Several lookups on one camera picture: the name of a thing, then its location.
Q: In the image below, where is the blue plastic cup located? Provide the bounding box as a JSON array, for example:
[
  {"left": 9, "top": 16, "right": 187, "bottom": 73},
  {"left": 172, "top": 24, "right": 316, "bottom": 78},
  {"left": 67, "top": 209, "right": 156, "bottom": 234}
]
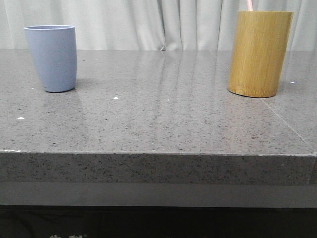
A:
[{"left": 24, "top": 25, "right": 77, "bottom": 93}]

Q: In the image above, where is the pink chopstick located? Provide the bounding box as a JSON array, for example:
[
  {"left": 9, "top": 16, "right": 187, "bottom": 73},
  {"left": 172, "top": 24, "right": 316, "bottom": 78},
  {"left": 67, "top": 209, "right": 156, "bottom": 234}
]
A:
[{"left": 246, "top": 0, "right": 253, "bottom": 11}]

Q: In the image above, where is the white curtain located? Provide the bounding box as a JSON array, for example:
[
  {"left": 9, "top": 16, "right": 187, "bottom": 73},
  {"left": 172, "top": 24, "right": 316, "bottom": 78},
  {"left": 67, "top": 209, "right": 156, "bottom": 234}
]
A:
[{"left": 0, "top": 0, "right": 317, "bottom": 52}]

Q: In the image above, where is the bamboo cylinder holder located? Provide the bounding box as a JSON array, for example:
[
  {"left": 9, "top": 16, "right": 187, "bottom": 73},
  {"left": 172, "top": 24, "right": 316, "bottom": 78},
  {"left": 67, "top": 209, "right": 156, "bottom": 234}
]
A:
[{"left": 227, "top": 11, "right": 293, "bottom": 98}]

